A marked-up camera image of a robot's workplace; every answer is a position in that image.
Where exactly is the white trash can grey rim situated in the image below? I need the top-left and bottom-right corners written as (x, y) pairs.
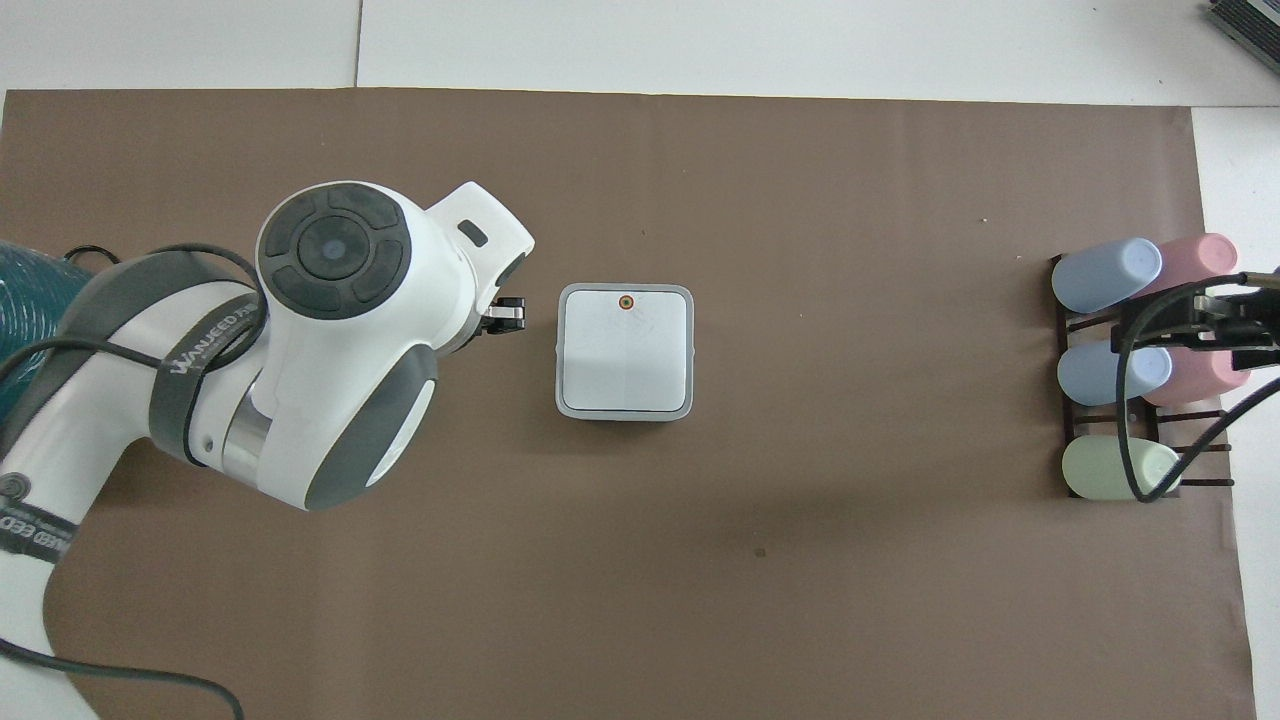
top-left (555, 283), bottom-right (696, 422)

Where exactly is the pink plastic cup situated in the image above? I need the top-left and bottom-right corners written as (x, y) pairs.
top-left (1140, 233), bottom-right (1240, 300)
top-left (1142, 344), bottom-right (1252, 407)

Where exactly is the blue plastic cup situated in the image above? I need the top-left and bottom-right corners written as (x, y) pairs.
top-left (1051, 237), bottom-right (1164, 314)
top-left (1056, 341), bottom-right (1174, 407)

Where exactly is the green plastic cup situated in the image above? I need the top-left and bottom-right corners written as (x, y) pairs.
top-left (1061, 436), bottom-right (1182, 501)

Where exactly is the dark cup rack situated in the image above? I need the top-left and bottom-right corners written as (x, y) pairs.
top-left (1047, 253), bottom-right (1237, 498)

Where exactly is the grey ribbed device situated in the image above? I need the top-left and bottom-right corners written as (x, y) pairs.
top-left (1204, 0), bottom-right (1280, 68)

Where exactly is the black cable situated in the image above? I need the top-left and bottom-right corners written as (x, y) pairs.
top-left (1112, 266), bottom-right (1280, 504)
top-left (0, 636), bottom-right (247, 720)
top-left (0, 243), bottom-right (269, 403)

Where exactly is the teal corrugated hose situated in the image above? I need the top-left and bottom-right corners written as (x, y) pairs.
top-left (0, 240), bottom-right (113, 366)

